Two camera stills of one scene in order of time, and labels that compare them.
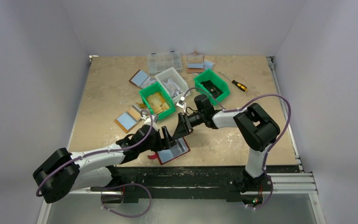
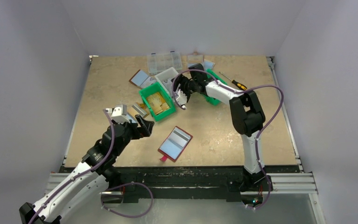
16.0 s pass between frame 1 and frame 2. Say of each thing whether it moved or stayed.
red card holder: moved
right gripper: moved
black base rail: stayed
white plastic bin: stayed
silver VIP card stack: stayed
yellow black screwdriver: stayed
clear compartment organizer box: stayed
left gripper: moved
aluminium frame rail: stayed
